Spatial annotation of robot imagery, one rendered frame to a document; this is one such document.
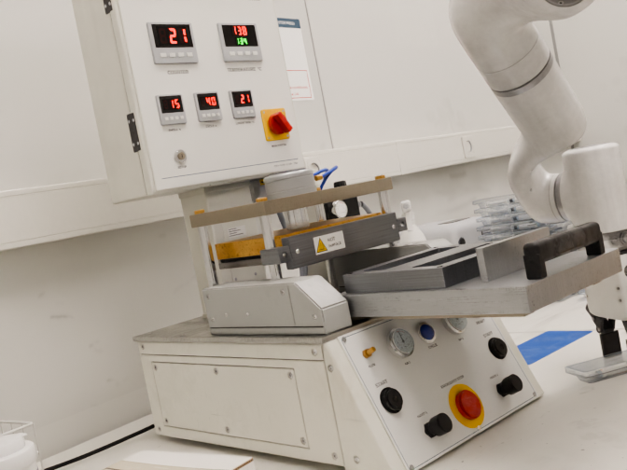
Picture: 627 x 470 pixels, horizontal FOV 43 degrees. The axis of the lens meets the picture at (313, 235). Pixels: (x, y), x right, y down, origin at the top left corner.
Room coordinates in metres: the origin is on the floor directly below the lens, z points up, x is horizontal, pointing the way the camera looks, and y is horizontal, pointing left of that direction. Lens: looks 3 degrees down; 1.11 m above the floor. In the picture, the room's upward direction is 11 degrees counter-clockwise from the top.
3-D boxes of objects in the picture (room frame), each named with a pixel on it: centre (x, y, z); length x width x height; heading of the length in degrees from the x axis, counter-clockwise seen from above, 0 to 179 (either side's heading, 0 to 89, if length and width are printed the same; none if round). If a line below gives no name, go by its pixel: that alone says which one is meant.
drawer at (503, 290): (1.01, -0.19, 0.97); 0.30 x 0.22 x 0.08; 43
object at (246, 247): (1.24, 0.01, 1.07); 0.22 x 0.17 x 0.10; 133
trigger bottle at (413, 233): (2.02, -0.25, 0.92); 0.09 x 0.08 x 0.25; 172
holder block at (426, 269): (1.04, -0.16, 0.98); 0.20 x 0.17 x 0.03; 133
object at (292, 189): (1.27, 0.03, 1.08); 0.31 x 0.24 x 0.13; 133
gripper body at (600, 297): (1.20, -0.44, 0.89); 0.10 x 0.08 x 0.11; 15
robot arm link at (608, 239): (1.20, -0.44, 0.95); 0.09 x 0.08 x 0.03; 15
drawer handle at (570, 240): (0.91, -0.28, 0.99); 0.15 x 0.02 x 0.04; 133
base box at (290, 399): (1.24, 0.00, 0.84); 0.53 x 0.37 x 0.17; 43
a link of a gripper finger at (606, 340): (1.24, -0.42, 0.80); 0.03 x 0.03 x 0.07; 15
